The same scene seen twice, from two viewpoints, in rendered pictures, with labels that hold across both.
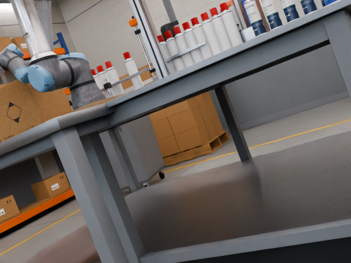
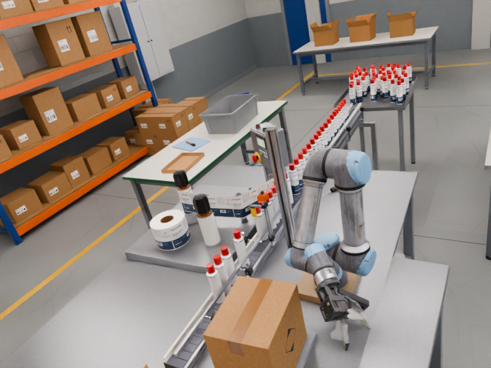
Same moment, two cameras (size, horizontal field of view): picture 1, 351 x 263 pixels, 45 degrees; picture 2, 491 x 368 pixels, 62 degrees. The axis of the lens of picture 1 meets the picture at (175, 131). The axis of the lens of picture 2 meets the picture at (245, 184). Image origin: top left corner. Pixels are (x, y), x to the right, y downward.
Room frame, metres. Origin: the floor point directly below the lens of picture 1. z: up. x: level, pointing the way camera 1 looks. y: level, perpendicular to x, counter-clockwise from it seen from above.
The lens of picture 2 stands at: (2.05, 1.74, 2.15)
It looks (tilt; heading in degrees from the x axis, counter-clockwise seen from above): 27 degrees down; 273
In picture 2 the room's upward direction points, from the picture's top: 13 degrees counter-clockwise
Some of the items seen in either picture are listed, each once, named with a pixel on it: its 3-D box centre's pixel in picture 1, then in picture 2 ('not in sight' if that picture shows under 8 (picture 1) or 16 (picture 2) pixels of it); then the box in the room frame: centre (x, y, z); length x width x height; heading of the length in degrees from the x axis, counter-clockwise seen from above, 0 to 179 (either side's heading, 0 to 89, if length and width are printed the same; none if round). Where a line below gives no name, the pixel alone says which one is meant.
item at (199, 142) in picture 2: not in sight; (191, 144); (2.64, -2.02, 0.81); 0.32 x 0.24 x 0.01; 132
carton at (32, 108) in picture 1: (30, 108); (259, 334); (2.18, 0.65, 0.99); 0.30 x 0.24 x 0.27; 62
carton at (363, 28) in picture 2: not in sight; (362, 28); (-0.07, -5.27, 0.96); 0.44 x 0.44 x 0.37; 54
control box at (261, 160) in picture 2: not in sight; (269, 146); (1.98, -0.13, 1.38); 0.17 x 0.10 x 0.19; 114
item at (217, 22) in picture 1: (220, 30); not in sight; (1.94, -0.36, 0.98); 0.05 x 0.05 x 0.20
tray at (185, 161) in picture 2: not in sight; (183, 162); (2.68, -1.57, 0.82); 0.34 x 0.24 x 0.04; 62
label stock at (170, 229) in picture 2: not in sight; (170, 229); (2.62, -0.27, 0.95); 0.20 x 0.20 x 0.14
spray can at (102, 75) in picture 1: (105, 83); (221, 274); (2.31, 0.26, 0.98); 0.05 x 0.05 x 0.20
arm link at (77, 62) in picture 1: (74, 70); (328, 250); (1.83, 0.31, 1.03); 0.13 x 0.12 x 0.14; 137
